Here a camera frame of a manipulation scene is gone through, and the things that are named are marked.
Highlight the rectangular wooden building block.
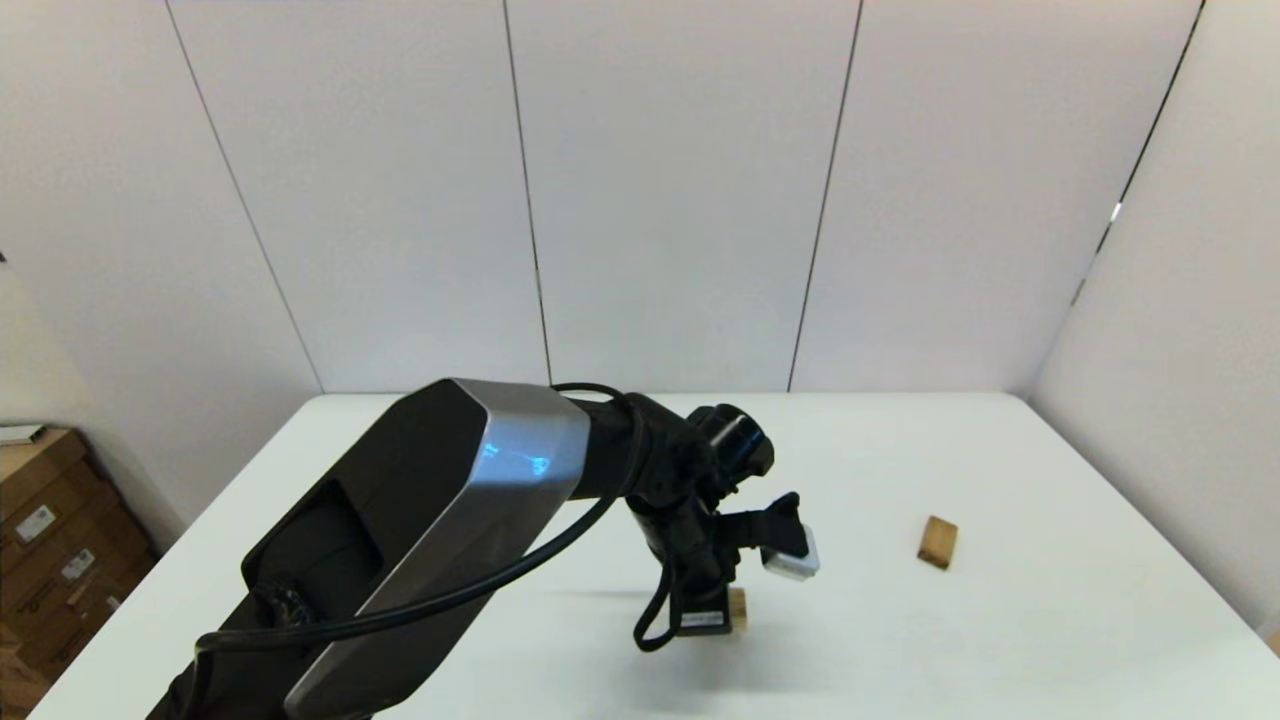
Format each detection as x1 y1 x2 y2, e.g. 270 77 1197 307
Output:
917 515 959 572

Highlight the labelled brown cardboard box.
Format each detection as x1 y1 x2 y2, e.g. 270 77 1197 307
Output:
0 498 151 616
0 427 119 551
10 560 160 683

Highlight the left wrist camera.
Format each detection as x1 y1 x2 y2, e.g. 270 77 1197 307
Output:
745 491 823 583

